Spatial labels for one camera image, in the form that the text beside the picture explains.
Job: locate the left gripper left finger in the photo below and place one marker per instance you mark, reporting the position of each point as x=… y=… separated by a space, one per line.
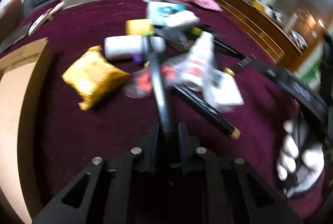
x=102 y=187

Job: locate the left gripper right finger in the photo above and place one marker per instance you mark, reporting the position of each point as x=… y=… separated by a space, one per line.
x=222 y=190

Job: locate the cream capped black marker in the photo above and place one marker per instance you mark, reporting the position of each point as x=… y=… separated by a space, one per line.
x=208 y=112

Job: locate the white power adapter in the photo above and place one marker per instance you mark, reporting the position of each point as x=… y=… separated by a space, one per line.
x=221 y=92

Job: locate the red item clear packet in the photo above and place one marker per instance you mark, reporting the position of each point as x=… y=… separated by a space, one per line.
x=140 y=86

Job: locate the yellow snack bag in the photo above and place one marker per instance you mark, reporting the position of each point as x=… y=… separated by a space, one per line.
x=92 y=76

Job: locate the white spray bottle red label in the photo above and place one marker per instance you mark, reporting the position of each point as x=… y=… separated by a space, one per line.
x=199 y=62

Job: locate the green capped black marker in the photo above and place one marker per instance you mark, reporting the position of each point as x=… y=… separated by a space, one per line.
x=159 y=90

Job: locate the white pill bottle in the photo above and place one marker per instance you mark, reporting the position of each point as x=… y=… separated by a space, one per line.
x=180 y=18
x=126 y=46

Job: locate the yellow tape roll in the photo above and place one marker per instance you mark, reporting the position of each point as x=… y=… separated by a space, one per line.
x=139 y=27

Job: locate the tissue pack blue cartoon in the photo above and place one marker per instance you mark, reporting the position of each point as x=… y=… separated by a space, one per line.
x=156 y=12

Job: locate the yellow capped black marker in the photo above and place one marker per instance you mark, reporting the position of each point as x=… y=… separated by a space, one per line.
x=222 y=46

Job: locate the black foil snack bag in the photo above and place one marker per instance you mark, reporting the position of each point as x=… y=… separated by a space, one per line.
x=178 y=38

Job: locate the right white gloved hand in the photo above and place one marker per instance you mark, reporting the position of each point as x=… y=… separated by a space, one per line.
x=306 y=165

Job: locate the wooden brick pattern cabinet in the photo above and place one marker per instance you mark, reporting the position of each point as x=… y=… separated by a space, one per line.
x=268 y=35

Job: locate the cardboard tray box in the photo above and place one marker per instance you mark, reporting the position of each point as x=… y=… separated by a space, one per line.
x=23 y=72

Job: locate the pink knitted cloth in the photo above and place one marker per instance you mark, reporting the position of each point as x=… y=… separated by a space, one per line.
x=207 y=4

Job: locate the black smartphone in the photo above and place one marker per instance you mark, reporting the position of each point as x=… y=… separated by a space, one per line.
x=15 y=37

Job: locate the white car key fob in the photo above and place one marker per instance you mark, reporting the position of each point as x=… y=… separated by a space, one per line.
x=47 y=16

